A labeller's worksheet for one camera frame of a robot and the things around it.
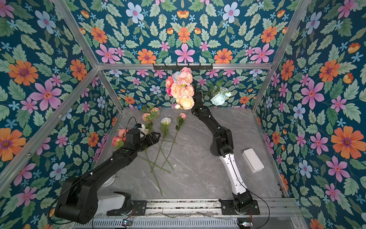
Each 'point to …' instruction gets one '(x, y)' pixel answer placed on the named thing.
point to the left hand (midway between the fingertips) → (157, 135)
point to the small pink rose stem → (179, 122)
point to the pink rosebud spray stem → (152, 112)
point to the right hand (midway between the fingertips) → (197, 94)
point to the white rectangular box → (253, 160)
